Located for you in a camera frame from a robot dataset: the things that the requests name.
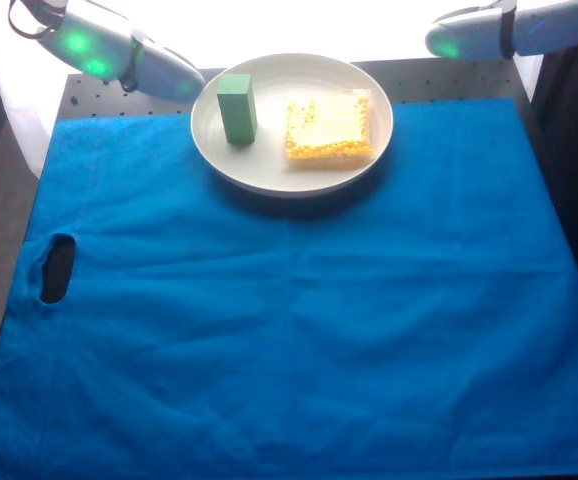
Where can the yellow block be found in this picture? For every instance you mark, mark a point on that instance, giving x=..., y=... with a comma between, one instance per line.
x=329, y=130

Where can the white round plate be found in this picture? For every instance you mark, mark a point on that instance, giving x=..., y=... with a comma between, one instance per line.
x=269, y=165

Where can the green block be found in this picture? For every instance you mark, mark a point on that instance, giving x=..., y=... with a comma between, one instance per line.
x=236, y=115

